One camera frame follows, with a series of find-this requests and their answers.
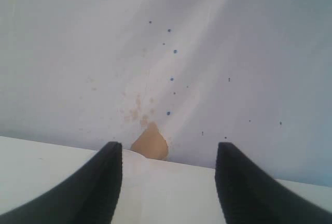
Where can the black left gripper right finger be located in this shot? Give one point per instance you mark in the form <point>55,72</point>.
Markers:
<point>247,194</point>

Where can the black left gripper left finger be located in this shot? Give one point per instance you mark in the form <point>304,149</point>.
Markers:
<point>90,195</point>

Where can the white backdrop cloth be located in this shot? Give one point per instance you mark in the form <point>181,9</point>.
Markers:
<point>256,73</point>

